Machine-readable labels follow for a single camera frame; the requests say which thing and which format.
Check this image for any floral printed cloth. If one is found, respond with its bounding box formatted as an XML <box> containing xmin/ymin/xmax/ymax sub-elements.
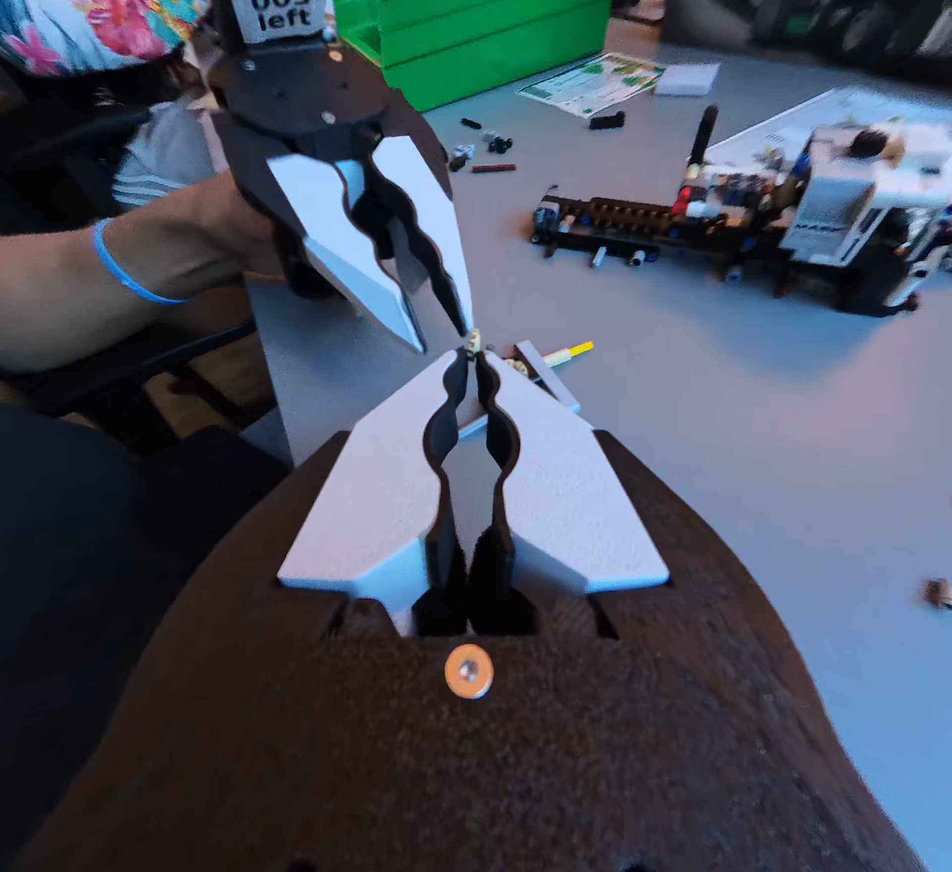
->
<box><xmin>0</xmin><ymin>0</ymin><xmax>211</xmax><ymax>79</ymax></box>

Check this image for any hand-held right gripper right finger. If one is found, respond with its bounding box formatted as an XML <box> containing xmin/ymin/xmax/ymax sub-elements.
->
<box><xmin>467</xmin><ymin>350</ymin><xmax>670</xmax><ymax>639</ymax></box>

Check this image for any green plastic bin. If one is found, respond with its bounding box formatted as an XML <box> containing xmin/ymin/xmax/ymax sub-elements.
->
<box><xmin>329</xmin><ymin>0</ymin><xmax>633</xmax><ymax>113</ymax></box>

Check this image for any white paper pad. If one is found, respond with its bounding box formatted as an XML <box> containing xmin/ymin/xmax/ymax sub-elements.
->
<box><xmin>653</xmin><ymin>61</ymin><xmax>722</xmax><ymax>98</ymax></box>

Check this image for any green white leaflet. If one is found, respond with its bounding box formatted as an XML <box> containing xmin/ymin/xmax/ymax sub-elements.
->
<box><xmin>518</xmin><ymin>53</ymin><xmax>668</xmax><ymax>119</ymax></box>

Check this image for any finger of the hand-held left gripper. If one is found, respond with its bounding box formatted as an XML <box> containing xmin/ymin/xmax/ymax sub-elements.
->
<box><xmin>356</xmin><ymin>134</ymin><xmax>477</xmax><ymax>339</ymax></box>
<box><xmin>265</xmin><ymin>154</ymin><xmax>428</xmax><ymax>355</ymax></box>

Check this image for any black chair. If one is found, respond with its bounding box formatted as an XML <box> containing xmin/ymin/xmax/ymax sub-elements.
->
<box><xmin>0</xmin><ymin>318</ymin><xmax>260</xmax><ymax>442</ymax></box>

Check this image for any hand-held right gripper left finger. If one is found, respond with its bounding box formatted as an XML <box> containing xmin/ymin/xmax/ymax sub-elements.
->
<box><xmin>277</xmin><ymin>349</ymin><xmax>470</xmax><ymax>639</ymax></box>

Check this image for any small lego gear assembly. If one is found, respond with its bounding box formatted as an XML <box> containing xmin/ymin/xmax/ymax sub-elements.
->
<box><xmin>455</xmin><ymin>328</ymin><xmax>596</xmax><ymax>443</ymax></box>

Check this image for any person's left hand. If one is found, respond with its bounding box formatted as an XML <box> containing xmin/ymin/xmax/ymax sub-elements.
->
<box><xmin>175</xmin><ymin>173</ymin><xmax>291</xmax><ymax>299</ymax></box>

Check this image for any blue wristband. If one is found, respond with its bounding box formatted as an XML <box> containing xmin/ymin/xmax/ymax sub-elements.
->
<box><xmin>91</xmin><ymin>218</ymin><xmax>188</xmax><ymax>306</ymax></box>

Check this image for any lego truck model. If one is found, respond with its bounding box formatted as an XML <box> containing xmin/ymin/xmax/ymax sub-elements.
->
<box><xmin>530</xmin><ymin>105</ymin><xmax>952</xmax><ymax>317</ymax></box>

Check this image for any person's left forearm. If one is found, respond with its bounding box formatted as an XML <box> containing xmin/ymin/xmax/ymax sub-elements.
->
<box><xmin>0</xmin><ymin>206</ymin><xmax>187</xmax><ymax>375</ymax></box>

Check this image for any grey striped cloth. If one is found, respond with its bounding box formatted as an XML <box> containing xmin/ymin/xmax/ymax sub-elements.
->
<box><xmin>110</xmin><ymin>101</ymin><xmax>224</xmax><ymax>213</ymax></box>

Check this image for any open lego instruction booklet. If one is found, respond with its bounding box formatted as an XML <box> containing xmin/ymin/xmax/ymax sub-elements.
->
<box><xmin>703</xmin><ymin>87</ymin><xmax>952</xmax><ymax>170</ymax></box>

